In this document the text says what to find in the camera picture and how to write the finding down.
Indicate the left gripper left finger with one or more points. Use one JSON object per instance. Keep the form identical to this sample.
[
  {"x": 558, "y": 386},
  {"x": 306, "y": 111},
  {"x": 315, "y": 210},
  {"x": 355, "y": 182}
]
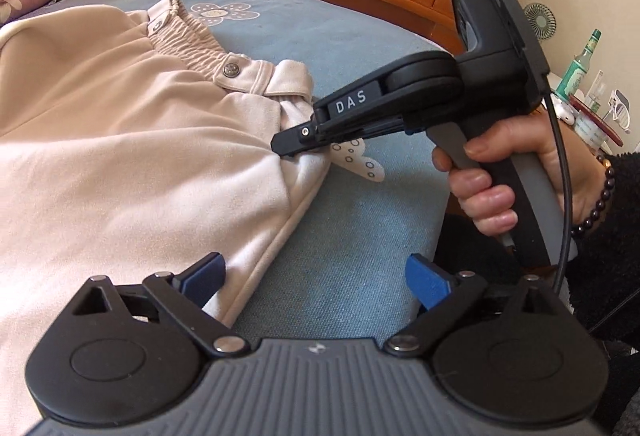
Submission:
[{"x": 118, "y": 355}]

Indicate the black fleece sleeve forearm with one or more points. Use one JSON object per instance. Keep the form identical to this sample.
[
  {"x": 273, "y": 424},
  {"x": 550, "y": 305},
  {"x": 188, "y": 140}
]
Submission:
[{"x": 604, "y": 278}]

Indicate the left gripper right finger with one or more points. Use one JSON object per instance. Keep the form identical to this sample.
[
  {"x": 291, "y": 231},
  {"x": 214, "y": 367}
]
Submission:
[{"x": 510, "y": 354}]

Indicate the small white desk fan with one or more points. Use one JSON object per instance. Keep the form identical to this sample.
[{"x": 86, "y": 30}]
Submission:
[{"x": 541, "y": 19}]

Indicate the person's right hand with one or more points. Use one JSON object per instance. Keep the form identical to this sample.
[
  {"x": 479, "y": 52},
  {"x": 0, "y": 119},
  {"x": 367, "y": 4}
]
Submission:
[{"x": 516, "y": 159}]

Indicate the blue floral bed sheet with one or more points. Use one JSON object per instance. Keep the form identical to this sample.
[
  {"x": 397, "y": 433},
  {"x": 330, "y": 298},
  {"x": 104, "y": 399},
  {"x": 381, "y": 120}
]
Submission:
[{"x": 341, "y": 274}]

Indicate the green glass bottle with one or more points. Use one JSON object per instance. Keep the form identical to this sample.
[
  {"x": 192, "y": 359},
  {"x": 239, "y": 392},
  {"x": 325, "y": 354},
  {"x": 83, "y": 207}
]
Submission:
[{"x": 578, "y": 68}]

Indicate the beige fleece trousers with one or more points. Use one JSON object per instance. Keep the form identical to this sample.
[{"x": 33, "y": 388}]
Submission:
[{"x": 132, "y": 142}]

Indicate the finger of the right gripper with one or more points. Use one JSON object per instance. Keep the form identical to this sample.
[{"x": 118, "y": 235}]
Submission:
[{"x": 303, "y": 137}]

